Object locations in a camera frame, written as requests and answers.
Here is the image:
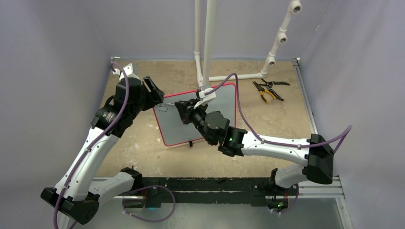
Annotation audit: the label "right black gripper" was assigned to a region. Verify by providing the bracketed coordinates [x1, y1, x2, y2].
[176, 98, 215, 145]

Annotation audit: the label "red-framed whiteboard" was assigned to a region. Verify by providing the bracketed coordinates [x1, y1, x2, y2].
[153, 83, 237, 146]

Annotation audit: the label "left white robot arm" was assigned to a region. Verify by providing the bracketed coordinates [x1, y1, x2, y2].
[40, 76, 164, 225]

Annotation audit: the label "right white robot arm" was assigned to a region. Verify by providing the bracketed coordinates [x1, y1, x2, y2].
[174, 99, 334, 194]

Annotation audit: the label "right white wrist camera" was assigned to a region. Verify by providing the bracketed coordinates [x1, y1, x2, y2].
[193, 85, 217, 109]

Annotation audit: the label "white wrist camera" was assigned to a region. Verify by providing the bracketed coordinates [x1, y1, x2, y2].
[113, 63, 139, 81]
[193, 85, 217, 109]

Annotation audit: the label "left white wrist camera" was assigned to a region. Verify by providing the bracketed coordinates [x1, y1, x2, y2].
[113, 63, 139, 81]

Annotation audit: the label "yellow-handled pliers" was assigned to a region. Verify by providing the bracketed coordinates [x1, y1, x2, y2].
[252, 81, 276, 104]

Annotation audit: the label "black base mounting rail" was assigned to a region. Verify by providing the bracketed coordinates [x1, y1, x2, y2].
[120, 177, 298, 208]

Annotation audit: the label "black-handled pliers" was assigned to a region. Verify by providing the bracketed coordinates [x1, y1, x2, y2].
[260, 78, 291, 102]

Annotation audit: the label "white PVC pipe frame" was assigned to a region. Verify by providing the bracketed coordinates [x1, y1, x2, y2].
[194, 0, 303, 87]

